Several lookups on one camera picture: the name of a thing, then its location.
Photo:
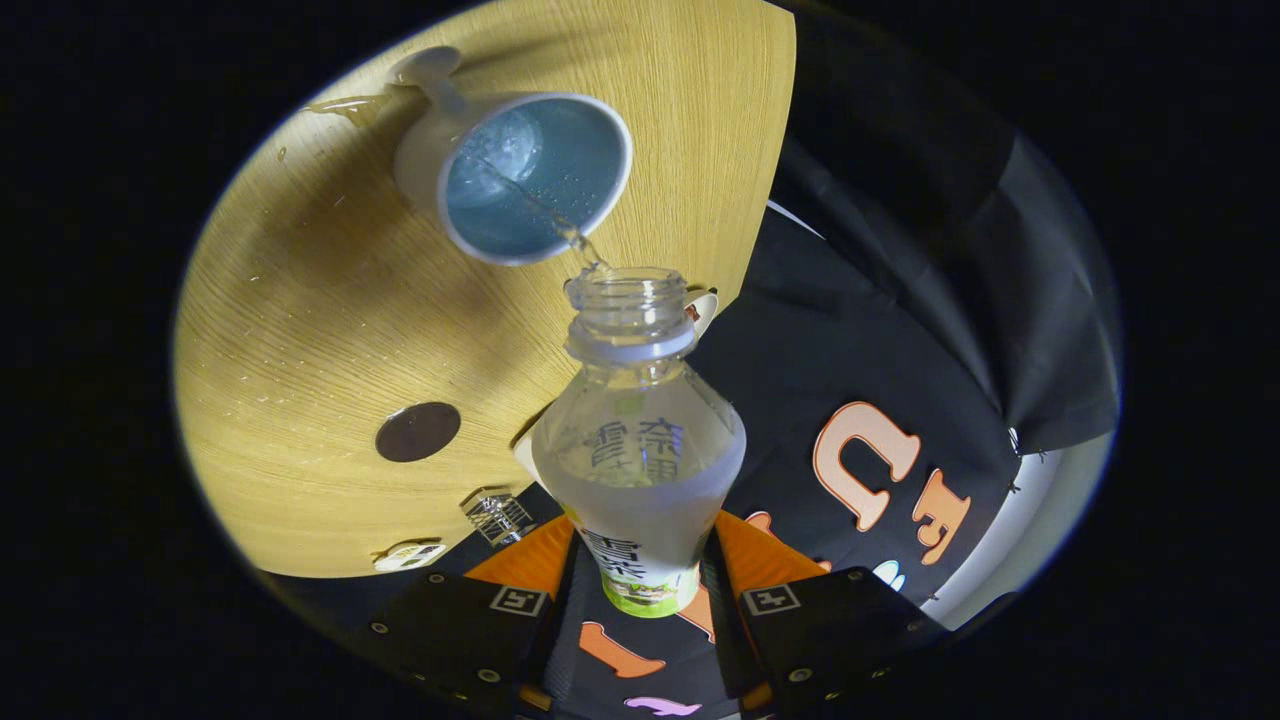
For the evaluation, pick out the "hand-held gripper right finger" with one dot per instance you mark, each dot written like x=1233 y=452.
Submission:
x=722 y=630

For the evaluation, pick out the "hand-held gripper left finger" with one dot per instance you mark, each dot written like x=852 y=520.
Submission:
x=562 y=630

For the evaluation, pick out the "clear plastic juice bottle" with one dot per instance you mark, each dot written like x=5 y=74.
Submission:
x=640 y=500

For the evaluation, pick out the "dark round coaster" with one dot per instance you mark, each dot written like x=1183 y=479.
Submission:
x=418 y=432

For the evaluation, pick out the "white cup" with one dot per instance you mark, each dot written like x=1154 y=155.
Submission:
x=420 y=160

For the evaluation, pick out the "white divided dish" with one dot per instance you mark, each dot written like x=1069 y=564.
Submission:
x=410 y=556

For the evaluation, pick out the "white round plate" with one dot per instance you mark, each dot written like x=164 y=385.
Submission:
x=705 y=300

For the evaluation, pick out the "wooden table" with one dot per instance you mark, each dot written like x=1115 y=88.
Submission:
x=300 y=300

